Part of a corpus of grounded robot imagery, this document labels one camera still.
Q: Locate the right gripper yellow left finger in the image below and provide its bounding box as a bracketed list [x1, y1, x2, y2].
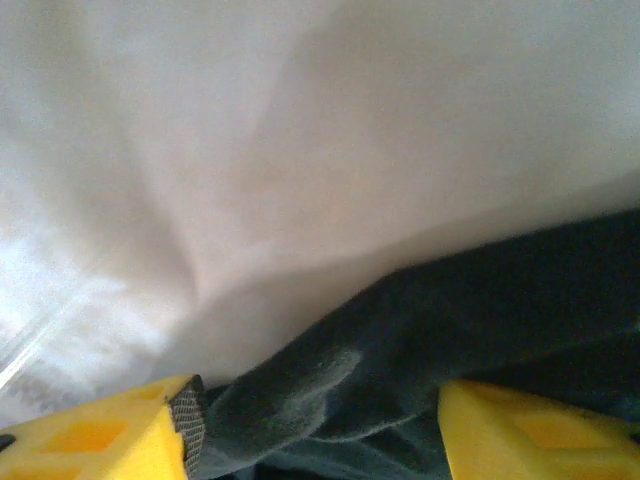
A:
[0, 373, 207, 480]

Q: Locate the black t-shirt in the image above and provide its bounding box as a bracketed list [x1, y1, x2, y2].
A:
[199, 207, 640, 480]

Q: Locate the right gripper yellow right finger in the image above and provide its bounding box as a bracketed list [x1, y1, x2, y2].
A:
[437, 378, 640, 480]

